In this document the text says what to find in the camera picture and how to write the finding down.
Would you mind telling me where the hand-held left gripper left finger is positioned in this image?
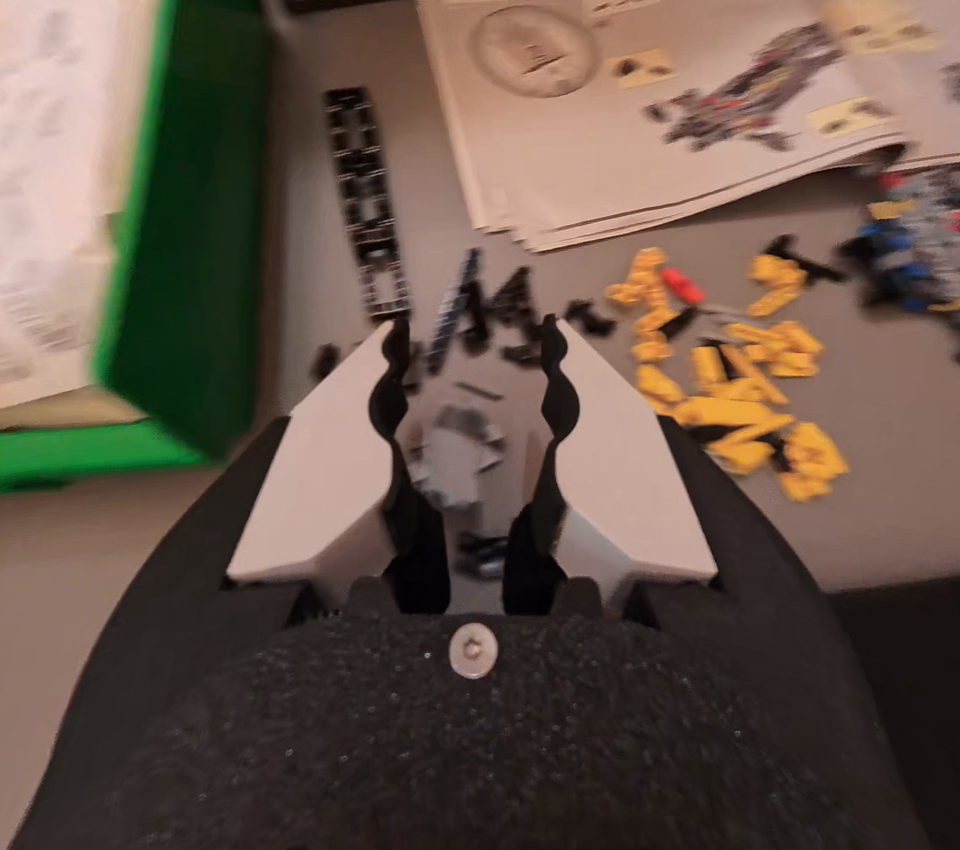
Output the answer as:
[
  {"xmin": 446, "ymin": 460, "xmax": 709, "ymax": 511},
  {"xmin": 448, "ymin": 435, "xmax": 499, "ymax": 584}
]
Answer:
[{"xmin": 225, "ymin": 318, "xmax": 453, "ymax": 616}]

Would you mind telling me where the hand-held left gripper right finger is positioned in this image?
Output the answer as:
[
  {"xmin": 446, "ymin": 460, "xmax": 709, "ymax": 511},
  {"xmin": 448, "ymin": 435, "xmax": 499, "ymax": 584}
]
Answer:
[{"xmin": 502, "ymin": 314, "xmax": 720, "ymax": 616}]

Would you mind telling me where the grey lego panel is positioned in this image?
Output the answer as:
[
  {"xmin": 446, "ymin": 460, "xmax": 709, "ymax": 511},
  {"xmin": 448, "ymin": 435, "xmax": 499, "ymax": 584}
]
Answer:
[{"xmin": 407, "ymin": 404, "xmax": 509, "ymax": 511}]

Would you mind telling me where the pile of yellow black lego pieces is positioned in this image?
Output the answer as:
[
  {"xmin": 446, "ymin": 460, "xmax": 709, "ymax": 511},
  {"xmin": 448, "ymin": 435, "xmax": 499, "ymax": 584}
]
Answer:
[{"xmin": 603, "ymin": 235, "xmax": 852, "ymax": 502}]

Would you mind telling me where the black double hole lego connector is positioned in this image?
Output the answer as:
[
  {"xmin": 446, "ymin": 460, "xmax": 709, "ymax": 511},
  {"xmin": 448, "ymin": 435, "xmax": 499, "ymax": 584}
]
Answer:
[{"xmin": 456, "ymin": 533, "xmax": 513, "ymax": 579}]

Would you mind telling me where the black lego frame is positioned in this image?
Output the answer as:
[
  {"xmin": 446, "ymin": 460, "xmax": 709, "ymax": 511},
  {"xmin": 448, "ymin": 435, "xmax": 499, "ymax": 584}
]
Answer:
[
  {"xmin": 322, "ymin": 87, "xmax": 393, "ymax": 229},
  {"xmin": 352, "ymin": 190, "xmax": 414, "ymax": 324}
]

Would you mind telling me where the lego chassis assembly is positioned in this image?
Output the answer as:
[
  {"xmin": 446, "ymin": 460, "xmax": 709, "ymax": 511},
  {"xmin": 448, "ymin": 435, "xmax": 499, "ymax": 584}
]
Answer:
[{"xmin": 836, "ymin": 164, "xmax": 960, "ymax": 328}]

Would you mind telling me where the black pronged lego piece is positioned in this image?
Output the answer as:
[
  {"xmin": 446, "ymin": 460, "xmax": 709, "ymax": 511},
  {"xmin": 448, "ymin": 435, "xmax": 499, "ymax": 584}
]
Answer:
[{"xmin": 566, "ymin": 299, "xmax": 620, "ymax": 339}]

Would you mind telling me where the red lego connector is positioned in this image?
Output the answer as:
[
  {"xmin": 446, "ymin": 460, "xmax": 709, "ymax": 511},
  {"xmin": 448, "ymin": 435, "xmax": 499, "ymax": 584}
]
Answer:
[{"xmin": 660, "ymin": 267, "xmax": 708, "ymax": 305}]

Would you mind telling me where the black angled lego piece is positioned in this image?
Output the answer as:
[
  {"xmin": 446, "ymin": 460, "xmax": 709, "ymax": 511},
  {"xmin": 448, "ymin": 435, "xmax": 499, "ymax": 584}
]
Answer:
[{"xmin": 468, "ymin": 265, "xmax": 539, "ymax": 350}]

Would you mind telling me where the long black lego beam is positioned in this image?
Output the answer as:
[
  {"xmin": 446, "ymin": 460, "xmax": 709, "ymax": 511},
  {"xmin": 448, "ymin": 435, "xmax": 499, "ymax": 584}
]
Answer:
[{"xmin": 429, "ymin": 247, "xmax": 483, "ymax": 360}]

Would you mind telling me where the lego instruction booklet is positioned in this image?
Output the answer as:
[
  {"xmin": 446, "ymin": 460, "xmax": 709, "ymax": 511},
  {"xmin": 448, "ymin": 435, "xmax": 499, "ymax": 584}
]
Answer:
[{"xmin": 416, "ymin": 0, "xmax": 960, "ymax": 255}]

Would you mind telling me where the green plastic bin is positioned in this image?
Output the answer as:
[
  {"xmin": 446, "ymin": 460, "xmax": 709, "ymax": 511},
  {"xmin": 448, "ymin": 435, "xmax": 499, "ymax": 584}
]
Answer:
[{"xmin": 0, "ymin": 0, "xmax": 275, "ymax": 495}]

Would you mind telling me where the black perforated pad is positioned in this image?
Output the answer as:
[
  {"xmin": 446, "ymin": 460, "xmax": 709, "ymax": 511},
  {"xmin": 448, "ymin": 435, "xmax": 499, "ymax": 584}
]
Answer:
[{"xmin": 828, "ymin": 576, "xmax": 960, "ymax": 850}]

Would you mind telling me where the white paper sheet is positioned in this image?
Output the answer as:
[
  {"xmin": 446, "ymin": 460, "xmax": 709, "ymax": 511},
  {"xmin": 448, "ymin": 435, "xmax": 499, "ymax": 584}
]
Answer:
[{"xmin": 0, "ymin": 0, "xmax": 168, "ymax": 409}]

